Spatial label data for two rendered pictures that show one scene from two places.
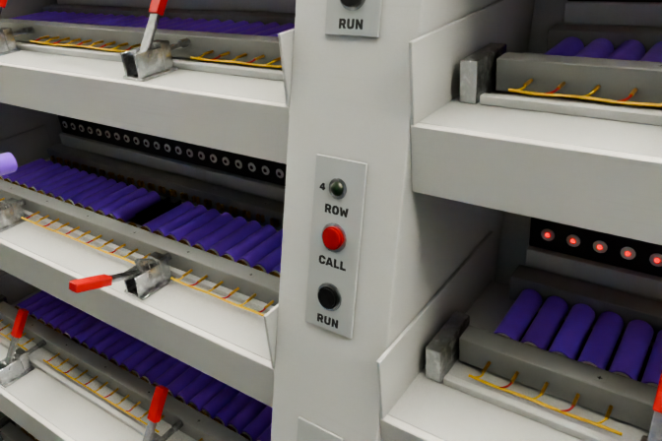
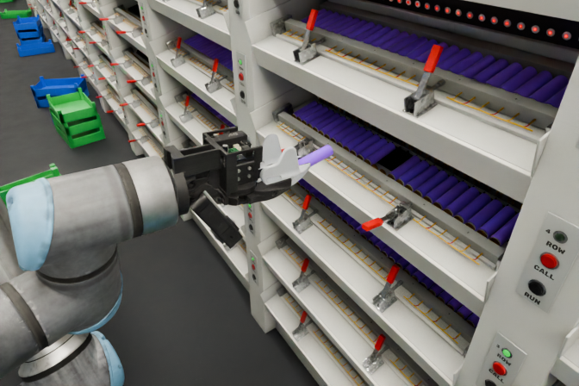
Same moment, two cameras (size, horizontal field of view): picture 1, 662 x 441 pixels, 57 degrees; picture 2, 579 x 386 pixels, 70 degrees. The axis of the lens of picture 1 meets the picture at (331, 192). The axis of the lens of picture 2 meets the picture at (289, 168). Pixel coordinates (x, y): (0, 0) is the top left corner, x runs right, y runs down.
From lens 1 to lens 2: 0.25 m
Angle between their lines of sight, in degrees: 27
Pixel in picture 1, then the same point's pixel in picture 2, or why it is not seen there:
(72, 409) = (337, 255)
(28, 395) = (312, 241)
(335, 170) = (561, 227)
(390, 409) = (564, 352)
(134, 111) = (407, 133)
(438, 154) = not seen: outside the picture
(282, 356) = (492, 300)
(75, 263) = (351, 192)
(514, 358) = not seen: outside the picture
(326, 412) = (518, 338)
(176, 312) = (419, 245)
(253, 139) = (496, 180)
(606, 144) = not seen: outside the picture
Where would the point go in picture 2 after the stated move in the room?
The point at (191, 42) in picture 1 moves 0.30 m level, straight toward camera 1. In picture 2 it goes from (445, 83) to (513, 218)
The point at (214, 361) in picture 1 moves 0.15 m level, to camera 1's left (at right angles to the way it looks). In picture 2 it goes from (441, 279) to (343, 253)
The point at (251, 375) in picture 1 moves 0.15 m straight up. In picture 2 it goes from (467, 297) to (495, 213)
